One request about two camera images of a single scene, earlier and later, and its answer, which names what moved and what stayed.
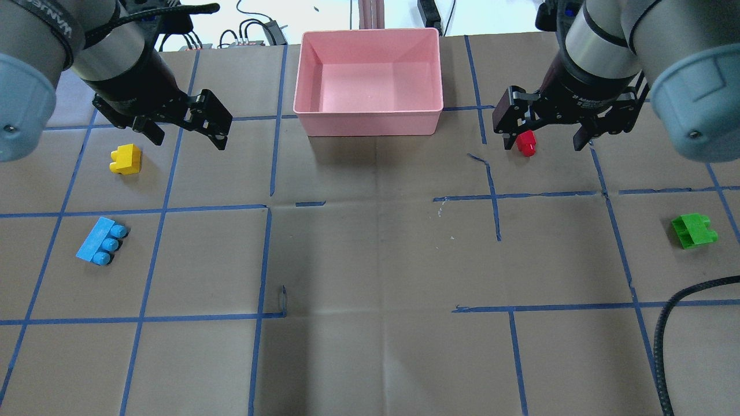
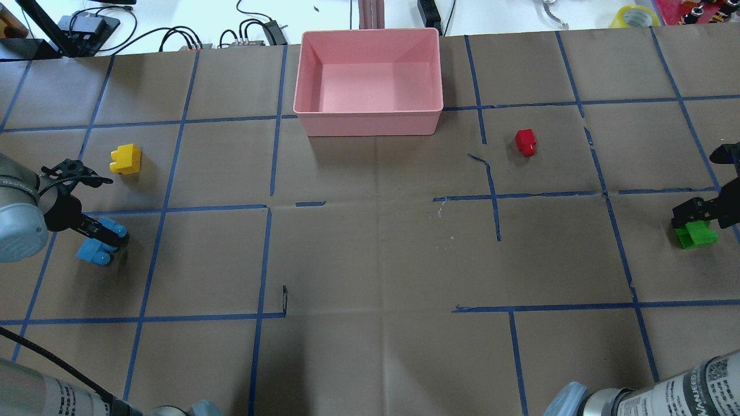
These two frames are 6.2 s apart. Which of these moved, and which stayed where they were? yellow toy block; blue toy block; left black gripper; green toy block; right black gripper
Moved: left black gripper; right black gripper
Stayed: yellow toy block; blue toy block; green toy block
